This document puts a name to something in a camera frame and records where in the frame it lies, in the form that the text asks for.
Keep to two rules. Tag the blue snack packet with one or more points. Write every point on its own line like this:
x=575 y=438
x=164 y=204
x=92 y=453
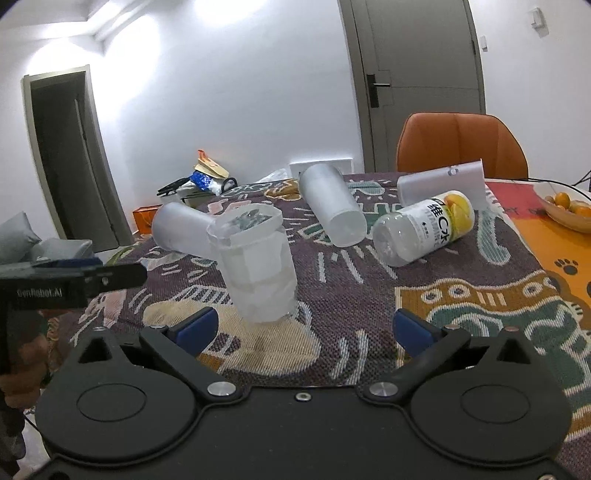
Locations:
x=202 y=181

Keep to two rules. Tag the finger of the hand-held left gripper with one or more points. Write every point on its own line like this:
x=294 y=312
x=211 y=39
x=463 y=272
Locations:
x=120 y=276

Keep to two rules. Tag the large frosted plastic cup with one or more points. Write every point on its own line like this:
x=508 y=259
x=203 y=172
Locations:
x=330 y=198

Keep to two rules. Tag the white paper cup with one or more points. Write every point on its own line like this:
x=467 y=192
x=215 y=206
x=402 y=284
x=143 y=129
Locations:
x=438 y=182

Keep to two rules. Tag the orange leather chair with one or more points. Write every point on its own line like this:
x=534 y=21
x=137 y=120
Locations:
x=461 y=143

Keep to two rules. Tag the patterned woven tablecloth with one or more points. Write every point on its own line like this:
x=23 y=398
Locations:
x=351 y=295

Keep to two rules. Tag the white wall switch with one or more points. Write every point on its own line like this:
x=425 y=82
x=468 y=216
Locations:
x=539 y=21

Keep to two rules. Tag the person's left hand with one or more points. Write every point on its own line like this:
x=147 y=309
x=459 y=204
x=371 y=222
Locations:
x=25 y=376

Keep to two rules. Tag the orange box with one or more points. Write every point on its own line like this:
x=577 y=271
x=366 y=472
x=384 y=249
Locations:
x=144 y=219

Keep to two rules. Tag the small frosted plastic cup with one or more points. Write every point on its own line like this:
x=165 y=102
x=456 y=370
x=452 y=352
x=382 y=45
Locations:
x=180 y=228

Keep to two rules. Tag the orange fruit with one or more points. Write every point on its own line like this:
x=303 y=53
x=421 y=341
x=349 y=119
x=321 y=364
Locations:
x=562 y=199
x=581 y=208

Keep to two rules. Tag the white flat box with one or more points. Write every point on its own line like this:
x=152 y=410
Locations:
x=321 y=165

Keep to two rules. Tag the clear plastic bag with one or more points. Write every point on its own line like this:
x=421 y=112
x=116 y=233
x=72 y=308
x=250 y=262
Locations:
x=273 y=176

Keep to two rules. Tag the beige fruit bowl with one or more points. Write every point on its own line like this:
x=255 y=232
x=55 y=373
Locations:
x=565 y=220

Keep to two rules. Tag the dark open doorway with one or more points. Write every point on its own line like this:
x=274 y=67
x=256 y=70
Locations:
x=69 y=157

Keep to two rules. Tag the clear cup with paper liner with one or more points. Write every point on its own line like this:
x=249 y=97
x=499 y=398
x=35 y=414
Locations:
x=258 y=267

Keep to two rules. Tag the grey sofa cushion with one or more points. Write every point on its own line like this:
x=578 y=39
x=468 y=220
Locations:
x=18 y=233

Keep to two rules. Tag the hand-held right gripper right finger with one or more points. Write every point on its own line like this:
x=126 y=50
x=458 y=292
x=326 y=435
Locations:
x=411 y=328

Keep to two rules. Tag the small wall switch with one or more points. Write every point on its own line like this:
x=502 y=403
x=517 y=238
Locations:
x=484 y=42

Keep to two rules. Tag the plastic bottle with yellow label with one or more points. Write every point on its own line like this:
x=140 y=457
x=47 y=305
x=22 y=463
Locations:
x=420 y=228

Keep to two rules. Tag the orange paw print mat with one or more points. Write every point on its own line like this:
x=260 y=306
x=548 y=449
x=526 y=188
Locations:
x=549 y=244

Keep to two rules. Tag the grey door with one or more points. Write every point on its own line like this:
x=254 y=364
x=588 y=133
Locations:
x=415 y=55

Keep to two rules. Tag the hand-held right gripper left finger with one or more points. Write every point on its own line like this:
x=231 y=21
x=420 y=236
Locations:
x=199 y=326

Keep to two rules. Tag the black folded tool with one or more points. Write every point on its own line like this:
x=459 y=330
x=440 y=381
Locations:
x=171 y=185

